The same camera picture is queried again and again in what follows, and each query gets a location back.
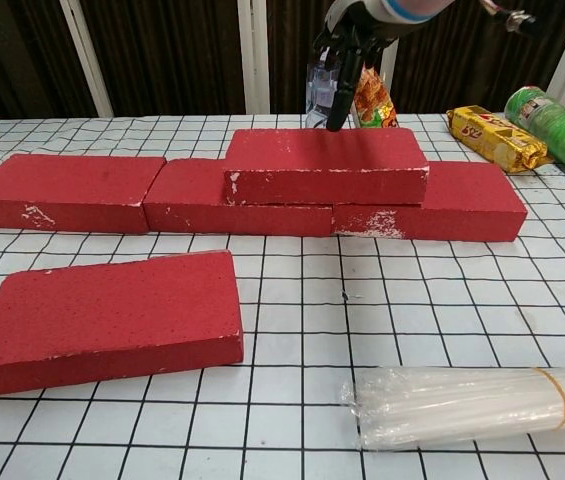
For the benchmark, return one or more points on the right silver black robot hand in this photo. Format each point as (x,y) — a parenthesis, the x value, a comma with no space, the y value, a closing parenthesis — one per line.
(349,55)

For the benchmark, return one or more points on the small clear water bottle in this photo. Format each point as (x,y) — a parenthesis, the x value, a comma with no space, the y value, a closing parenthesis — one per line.
(319,92)

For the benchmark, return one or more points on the white black checkered tablecloth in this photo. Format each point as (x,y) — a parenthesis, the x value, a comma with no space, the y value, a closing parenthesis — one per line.
(387,310)

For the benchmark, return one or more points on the orange green snack bag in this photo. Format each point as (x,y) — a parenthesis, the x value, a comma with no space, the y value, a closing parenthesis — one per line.
(377,107)

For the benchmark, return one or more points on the gold biscuit pack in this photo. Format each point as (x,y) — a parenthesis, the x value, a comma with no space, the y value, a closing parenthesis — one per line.
(497,137)

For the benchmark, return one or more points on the clear wrapped straw bundle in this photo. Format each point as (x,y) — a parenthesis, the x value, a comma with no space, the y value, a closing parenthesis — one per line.
(462,405)

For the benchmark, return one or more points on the green chip can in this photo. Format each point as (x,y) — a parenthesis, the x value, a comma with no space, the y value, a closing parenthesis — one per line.
(557,130)

